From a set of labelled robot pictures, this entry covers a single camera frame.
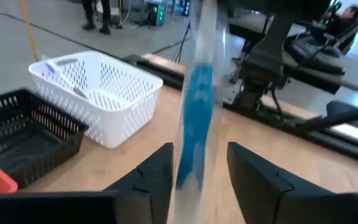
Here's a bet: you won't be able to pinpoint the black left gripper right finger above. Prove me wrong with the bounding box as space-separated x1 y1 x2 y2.
227 141 334 224

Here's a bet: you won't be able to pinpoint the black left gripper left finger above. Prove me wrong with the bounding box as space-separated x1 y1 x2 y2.
104 142 175 224

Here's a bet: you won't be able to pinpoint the blue toothbrush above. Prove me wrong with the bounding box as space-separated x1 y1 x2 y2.
166 0 229 224

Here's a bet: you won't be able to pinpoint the purple toothbrush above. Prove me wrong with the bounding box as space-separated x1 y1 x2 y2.
44 59 89 100

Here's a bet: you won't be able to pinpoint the white perforated plastic basket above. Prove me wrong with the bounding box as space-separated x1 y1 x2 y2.
28 50 164 149

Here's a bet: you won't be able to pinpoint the black slotted plastic basket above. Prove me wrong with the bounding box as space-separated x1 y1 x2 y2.
0 88 89 189

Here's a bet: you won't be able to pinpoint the black diagonal beam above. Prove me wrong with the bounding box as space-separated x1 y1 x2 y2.
293 105 358 134

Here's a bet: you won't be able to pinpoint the black office chair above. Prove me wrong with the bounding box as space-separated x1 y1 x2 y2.
284 15 358 76

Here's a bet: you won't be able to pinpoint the computer with green lights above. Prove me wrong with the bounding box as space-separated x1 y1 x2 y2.
144 0 168 27

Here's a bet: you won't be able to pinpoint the person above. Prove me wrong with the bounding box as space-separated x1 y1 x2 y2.
81 0 112 35
321 4 358 38

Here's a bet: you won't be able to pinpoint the black aluminium table frame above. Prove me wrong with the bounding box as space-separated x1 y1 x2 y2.
222 101 358 166

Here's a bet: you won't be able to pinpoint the thin black floor cables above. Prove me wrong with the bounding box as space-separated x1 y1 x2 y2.
172 20 193 63

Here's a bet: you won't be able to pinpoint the yellow hanging cable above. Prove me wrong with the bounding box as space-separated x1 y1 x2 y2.
19 0 40 62

